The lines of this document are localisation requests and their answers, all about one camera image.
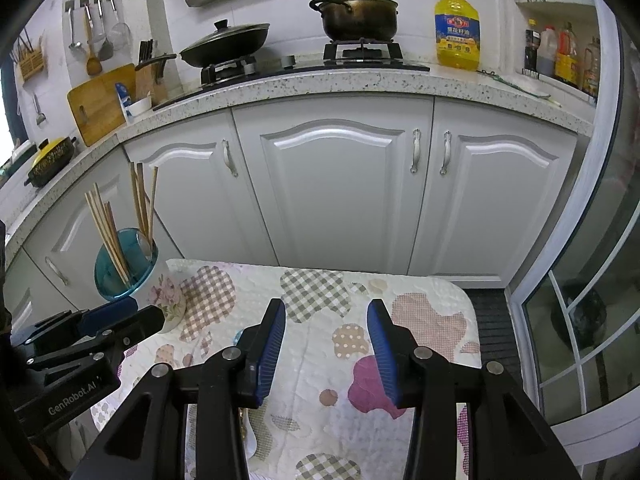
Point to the floral cup with blue inside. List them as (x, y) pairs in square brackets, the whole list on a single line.
[(167, 300)]

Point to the hanging mesh skimmer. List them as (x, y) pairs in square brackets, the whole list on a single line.
[(120, 35)]

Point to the yellow and black casserole pot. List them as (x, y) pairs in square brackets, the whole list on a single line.
[(50, 160)]

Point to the wooden spatula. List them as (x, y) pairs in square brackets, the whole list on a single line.
[(92, 65)]

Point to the white wall shelf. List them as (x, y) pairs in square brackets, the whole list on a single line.
[(555, 2)]

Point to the yellow cooking oil bottle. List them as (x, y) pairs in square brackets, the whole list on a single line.
[(457, 35)]

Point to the dark sauce bottle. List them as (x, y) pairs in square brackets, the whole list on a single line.
[(531, 50)]

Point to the metal peeler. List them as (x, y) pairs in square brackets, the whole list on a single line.
[(40, 115)]

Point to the hanging metal spatula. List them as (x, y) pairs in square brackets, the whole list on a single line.
[(105, 45)]

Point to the white bowl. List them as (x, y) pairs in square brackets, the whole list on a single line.
[(139, 107)]

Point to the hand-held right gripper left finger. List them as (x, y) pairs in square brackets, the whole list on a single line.
[(272, 355)]

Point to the green stalk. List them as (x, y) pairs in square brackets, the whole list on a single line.
[(530, 91)]

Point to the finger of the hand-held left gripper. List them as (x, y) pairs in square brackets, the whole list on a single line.
[(140, 322), (107, 312)]

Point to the patchwork print quilt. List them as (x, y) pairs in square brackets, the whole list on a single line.
[(325, 410)]

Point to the wooden knife block with knives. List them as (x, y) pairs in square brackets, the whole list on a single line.
[(150, 77)]

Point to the clear brown bottle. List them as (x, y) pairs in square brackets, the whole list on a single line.
[(592, 70)]

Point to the bottle with red yellow label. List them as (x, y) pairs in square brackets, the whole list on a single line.
[(566, 57)]

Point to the glass pan lid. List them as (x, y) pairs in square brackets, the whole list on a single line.
[(225, 32)]

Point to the dark stock pot with lid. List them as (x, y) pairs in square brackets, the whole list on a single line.
[(357, 17)]

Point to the white cabinet door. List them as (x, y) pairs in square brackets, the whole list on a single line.
[(500, 200), (335, 185), (195, 195), (95, 220)]

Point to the wooden wall chopstick basket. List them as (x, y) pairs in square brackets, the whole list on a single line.
[(30, 62)]

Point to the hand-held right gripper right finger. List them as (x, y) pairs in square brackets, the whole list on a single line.
[(382, 355)]

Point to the glass sliding door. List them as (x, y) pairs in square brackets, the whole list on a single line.
[(600, 260)]

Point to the hanging metal ladle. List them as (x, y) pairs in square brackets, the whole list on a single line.
[(74, 42)]

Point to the speckled stone countertop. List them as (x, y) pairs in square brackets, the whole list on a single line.
[(350, 85)]

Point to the black glass gas stove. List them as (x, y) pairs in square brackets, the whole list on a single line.
[(300, 72)]

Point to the wooden cutting board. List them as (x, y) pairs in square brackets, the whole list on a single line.
[(97, 107)]

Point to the black frying pan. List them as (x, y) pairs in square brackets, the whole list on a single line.
[(220, 50)]

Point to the blue and white packet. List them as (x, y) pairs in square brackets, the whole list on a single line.
[(122, 100)]

